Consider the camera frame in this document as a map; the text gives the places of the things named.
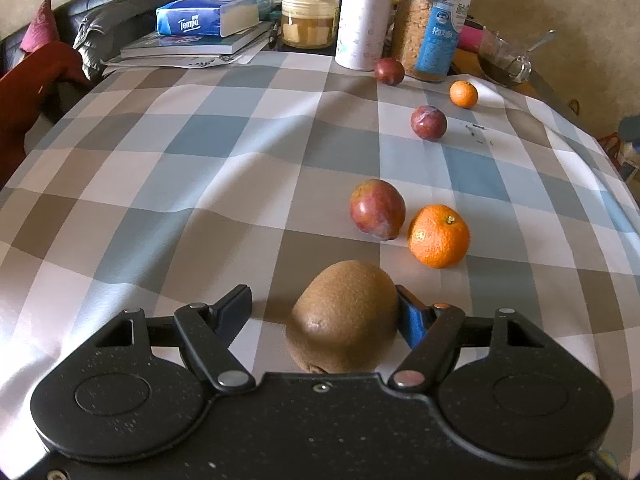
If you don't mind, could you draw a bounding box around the brown kiwi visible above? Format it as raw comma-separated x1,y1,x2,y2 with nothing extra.
285,260,398,374

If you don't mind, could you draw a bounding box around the grey puffer jacket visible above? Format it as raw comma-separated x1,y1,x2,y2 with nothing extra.
73,0,175,82

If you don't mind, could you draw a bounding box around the small far mandarin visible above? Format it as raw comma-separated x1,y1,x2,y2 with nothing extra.
449,80,480,110

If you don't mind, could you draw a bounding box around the checkered tablecloth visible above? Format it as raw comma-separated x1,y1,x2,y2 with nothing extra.
1,52,639,478

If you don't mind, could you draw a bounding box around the dark plum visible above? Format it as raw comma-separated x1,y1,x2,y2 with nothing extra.
410,105,447,141
374,58,405,87

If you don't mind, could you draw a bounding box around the dark plum near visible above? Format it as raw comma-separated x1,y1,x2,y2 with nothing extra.
410,105,447,141

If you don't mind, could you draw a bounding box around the orange mandarin with stem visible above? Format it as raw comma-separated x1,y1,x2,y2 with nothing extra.
408,204,471,269

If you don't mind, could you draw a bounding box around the black leather sofa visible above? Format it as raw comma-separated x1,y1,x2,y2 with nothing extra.
0,0,114,75

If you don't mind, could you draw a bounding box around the stack of books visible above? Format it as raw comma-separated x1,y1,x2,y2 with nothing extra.
103,22,271,66

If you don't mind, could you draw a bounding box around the yellow lid glass jar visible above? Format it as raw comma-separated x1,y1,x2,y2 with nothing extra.
281,0,340,50

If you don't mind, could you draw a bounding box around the blue tissue pack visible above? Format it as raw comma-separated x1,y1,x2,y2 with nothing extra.
156,0,259,38

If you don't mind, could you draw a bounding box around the dark plum far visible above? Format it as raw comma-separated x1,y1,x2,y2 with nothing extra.
374,58,405,87

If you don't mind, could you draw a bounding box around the dark red blanket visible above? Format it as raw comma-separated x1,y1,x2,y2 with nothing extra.
0,41,91,186

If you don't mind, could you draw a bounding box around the glass bowl with handle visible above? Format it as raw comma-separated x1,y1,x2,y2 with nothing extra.
477,28,532,87

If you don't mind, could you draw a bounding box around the white purple thermos bottle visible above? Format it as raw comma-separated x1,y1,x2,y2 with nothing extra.
335,0,392,72

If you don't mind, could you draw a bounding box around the glass cereal jar blue label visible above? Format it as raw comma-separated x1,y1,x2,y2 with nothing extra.
390,0,472,82

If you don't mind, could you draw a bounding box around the metal spoon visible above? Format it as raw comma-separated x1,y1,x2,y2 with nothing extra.
509,29,556,67

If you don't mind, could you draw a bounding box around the magenta cushion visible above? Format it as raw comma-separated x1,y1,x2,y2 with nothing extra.
20,0,60,53

